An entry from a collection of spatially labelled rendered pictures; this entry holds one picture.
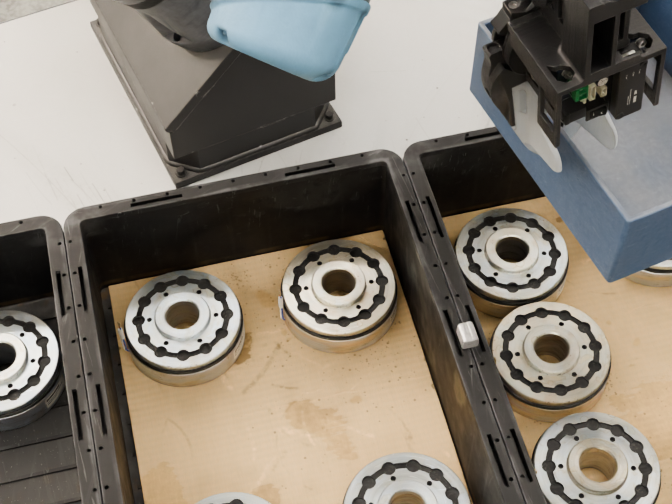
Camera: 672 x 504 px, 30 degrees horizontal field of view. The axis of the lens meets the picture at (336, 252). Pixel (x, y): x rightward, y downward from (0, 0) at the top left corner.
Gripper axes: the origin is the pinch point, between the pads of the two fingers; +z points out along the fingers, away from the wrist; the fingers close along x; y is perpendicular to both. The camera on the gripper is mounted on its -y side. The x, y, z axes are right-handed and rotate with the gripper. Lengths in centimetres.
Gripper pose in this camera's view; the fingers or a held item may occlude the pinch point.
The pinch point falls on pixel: (546, 131)
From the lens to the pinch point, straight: 88.1
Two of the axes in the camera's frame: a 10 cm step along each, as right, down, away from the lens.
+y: 3.9, 7.5, -5.3
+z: 1.2, 5.3, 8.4
